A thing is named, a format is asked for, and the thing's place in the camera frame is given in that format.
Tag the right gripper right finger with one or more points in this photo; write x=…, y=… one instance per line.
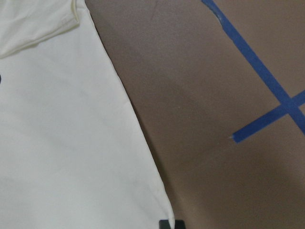
x=179, y=221

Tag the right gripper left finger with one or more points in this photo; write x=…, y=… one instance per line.
x=164, y=224

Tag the cream long-sleeve cat shirt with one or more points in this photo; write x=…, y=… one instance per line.
x=72, y=152

